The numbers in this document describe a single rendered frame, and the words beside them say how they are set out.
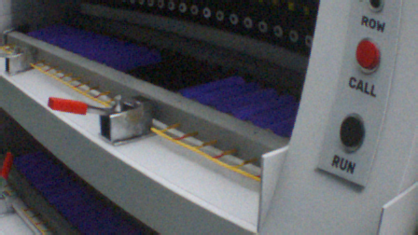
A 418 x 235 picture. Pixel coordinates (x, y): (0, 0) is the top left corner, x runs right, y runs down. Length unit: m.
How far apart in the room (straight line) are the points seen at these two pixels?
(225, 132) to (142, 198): 0.07
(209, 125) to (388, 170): 0.20
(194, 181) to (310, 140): 0.12
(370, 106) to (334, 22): 0.06
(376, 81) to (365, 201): 0.06
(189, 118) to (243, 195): 0.09
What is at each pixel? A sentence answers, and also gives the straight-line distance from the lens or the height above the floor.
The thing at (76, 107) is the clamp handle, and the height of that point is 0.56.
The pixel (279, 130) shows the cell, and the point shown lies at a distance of 0.51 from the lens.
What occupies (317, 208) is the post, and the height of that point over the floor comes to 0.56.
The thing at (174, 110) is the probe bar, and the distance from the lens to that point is 0.54.
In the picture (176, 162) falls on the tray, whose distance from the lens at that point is 0.50.
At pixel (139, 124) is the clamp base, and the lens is 0.54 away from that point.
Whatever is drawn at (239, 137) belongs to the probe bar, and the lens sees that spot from 0.49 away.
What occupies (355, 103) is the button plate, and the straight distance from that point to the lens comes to 0.36.
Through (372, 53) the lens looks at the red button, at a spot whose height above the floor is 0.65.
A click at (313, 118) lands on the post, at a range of 0.38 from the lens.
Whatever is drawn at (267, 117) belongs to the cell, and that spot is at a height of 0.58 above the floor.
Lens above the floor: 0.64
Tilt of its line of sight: 8 degrees down
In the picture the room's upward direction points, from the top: 15 degrees clockwise
